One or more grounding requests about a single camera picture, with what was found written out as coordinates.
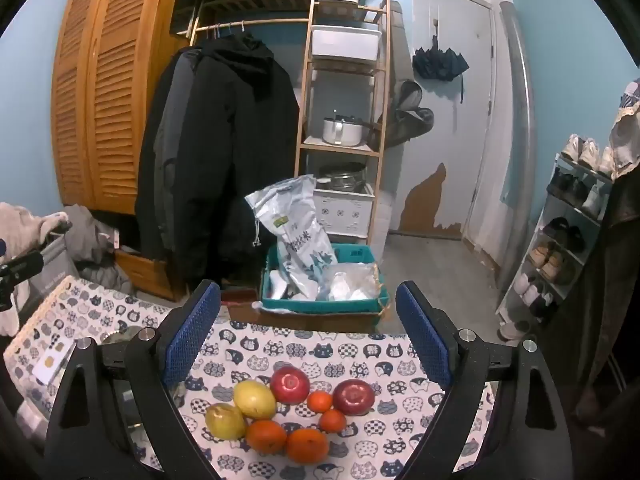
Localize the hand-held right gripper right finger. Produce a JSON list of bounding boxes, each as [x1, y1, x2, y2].
[[395, 280, 573, 480]]

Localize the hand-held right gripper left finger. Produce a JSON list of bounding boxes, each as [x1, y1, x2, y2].
[[44, 280, 223, 480]]

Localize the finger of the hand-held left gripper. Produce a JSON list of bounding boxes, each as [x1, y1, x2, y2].
[[0, 251, 46, 312]]

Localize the yellow pear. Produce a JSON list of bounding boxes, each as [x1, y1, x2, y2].
[[234, 380, 277, 420], [205, 402, 247, 441]]

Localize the dark red apple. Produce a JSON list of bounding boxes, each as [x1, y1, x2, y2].
[[332, 379, 376, 416]]

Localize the large orange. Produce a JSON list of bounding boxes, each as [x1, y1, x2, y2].
[[245, 419, 288, 455], [285, 427, 330, 463]]

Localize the grey fabric bag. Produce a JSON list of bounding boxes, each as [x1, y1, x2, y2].
[[15, 237, 81, 321]]

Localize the grey tote bag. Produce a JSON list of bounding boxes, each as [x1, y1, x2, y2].
[[0, 202, 71, 338]]

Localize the cardboard box red label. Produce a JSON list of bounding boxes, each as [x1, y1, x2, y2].
[[220, 287, 261, 318]]

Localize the grey clothes pile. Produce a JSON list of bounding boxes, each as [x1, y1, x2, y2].
[[62, 204, 133, 293]]

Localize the wooden drawer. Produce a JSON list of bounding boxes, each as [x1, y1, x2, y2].
[[115, 247, 188, 303]]

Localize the cat print tablecloth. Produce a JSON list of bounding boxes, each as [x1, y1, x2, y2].
[[2, 275, 501, 480]]

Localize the clear plastic bag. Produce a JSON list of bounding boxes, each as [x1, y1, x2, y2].
[[317, 262, 383, 301]]

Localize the teal box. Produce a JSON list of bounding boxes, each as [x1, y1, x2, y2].
[[260, 242, 391, 313]]

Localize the bright red apple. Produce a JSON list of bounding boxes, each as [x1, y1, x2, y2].
[[270, 366, 312, 406]]

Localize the small tangerine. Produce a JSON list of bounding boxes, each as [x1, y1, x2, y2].
[[306, 391, 334, 413], [319, 409, 347, 433]]

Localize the white patterned basket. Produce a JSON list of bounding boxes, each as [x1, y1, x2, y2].
[[312, 182, 376, 238]]

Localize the white rice bag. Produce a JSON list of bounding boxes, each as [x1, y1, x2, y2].
[[245, 175, 336, 301]]

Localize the steel pot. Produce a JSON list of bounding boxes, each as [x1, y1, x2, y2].
[[317, 162, 368, 192]]

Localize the black hooded coat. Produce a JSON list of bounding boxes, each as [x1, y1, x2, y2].
[[195, 32, 301, 286]]

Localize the dark grey coat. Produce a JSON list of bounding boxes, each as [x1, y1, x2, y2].
[[135, 47, 203, 271]]

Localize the pale grey door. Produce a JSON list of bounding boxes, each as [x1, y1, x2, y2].
[[390, 0, 501, 241]]

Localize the wooden louvered wardrobe doors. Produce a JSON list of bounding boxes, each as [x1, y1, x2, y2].
[[50, 0, 201, 216]]

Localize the wooden shelf rack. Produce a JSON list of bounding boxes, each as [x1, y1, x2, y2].
[[294, 0, 392, 261]]

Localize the dark hanging bag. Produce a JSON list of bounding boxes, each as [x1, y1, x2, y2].
[[387, 80, 435, 148]]

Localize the white enamel pot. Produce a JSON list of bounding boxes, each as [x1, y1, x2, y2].
[[321, 115, 364, 147]]

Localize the silver pipe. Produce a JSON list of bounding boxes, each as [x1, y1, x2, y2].
[[492, 0, 538, 286]]

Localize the black umbrella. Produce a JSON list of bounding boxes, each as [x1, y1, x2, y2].
[[412, 45, 470, 83]]

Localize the lacy pale fabric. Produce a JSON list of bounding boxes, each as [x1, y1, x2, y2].
[[607, 77, 640, 181]]

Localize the wide white storage bin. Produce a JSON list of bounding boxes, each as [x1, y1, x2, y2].
[[310, 25, 382, 60]]

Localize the wooden clothes rack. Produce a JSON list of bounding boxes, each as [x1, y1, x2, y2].
[[170, 0, 321, 41]]

